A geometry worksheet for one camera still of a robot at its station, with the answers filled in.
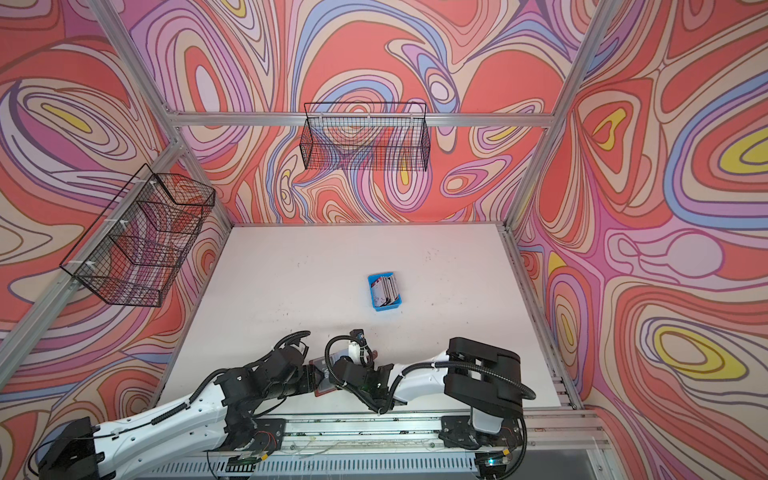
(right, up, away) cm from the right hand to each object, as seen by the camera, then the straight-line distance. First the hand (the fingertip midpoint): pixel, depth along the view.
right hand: (345, 371), depth 84 cm
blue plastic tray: (+7, +25, +18) cm, 31 cm away
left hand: (-5, -1, -3) cm, 6 cm away
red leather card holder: (-5, -3, -3) cm, 6 cm away
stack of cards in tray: (+11, +21, +12) cm, 27 cm away
